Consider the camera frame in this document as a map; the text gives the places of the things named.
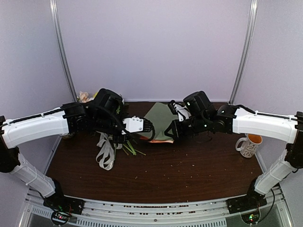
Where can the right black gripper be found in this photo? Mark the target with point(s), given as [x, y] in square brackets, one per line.
[178, 133]

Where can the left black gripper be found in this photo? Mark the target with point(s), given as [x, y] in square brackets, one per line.
[120, 140]

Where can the pink wrapping paper sheet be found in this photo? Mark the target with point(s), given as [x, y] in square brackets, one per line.
[161, 117]

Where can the peach flower stem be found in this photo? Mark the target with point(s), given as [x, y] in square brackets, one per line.
[83, 97]

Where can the pale yellow flower stem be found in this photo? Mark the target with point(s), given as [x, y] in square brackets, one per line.
[128, 149]

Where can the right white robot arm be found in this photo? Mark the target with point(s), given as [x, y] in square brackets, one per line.
[198, 114]

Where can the white printed ribbon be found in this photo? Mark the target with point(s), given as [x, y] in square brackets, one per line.
[107, 153]

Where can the white patterned mug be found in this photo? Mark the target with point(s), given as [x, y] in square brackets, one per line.
[248, 145]

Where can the left white patterned bowl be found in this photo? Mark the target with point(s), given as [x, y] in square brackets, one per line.
[68, 136]

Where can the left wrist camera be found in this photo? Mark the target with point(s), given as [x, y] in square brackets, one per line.
[133, 124]

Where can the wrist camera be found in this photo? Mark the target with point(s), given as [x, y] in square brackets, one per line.
[181, 111]
[133, 124]

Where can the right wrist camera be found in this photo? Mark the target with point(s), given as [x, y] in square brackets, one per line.
[181, 111]

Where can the front aluminium rail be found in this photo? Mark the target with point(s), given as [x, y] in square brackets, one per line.
[211, 213]

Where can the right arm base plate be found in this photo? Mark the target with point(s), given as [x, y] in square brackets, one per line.
[248, 207]

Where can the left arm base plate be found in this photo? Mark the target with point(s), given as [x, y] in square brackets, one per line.
[65, 212]

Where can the right aluminium frame post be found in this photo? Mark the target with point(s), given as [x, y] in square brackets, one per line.
[246, 47]

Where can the aluminium frame post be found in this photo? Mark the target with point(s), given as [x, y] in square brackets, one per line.
[62, 53]
[246, 47]

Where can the left aluminium frame post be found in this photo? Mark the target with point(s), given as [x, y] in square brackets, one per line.
[62, 53]

